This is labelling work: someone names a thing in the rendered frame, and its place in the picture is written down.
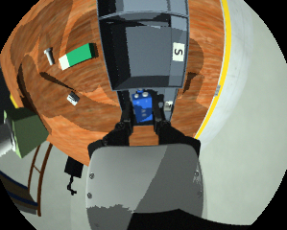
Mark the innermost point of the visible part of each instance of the blue rectangular block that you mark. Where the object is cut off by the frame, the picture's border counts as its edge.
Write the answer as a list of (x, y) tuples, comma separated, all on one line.
[(142, 103)]

